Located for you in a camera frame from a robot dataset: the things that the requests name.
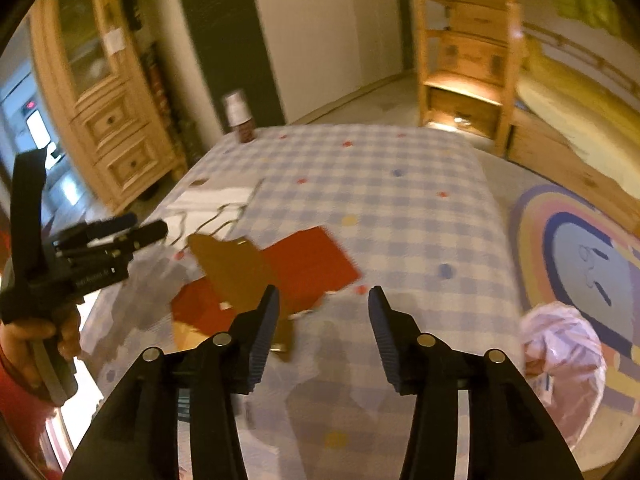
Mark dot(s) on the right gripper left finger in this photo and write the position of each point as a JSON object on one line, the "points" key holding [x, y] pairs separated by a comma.
{"points": [[134, 434]]}

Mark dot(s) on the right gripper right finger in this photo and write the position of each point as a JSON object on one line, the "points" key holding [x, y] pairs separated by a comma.
{"points": [[512, 436]]}

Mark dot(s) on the brown cardboard piece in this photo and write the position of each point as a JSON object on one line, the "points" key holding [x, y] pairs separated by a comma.
{"points": [[240, 275]]}

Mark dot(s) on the red paper sheet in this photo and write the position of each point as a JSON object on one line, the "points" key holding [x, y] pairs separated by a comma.
{"points": [[309, 265]]}

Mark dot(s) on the pink trash bag bin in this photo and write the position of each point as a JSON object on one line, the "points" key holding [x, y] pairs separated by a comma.
{"points": [[565, 366]]}

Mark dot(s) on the left hand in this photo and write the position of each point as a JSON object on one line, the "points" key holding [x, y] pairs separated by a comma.
{"points": [[17, 337]]}

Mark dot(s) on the rainbow oval rug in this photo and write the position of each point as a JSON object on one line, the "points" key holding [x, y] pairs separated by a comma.
{"points": [[568, 251]]}

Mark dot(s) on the wooden cabinet with drawers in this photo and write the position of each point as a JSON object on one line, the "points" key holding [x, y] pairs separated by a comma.
{"points": [[91, 77]]}

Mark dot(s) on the checkered blue tablecloth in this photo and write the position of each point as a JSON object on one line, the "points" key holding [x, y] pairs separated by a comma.
{"points": [[412, 210]]}

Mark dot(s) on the brown spray bottle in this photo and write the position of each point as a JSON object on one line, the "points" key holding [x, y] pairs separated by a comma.
{"points": [[239, 117]]}

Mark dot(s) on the light yellow mattress sheet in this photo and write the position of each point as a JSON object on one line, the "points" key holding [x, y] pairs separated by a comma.
{"points": [[594, 139]]}

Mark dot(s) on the wooden bunk bed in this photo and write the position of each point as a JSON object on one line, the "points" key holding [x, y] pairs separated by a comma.
{"points": [[599, 71]]}

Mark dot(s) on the white wardrobe with holes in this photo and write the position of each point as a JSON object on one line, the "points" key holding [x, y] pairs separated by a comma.
{"points": [[323, 50]]}

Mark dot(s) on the wooden stair drawers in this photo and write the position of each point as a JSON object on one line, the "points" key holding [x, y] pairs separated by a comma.
{"points": [[468, 55]]}

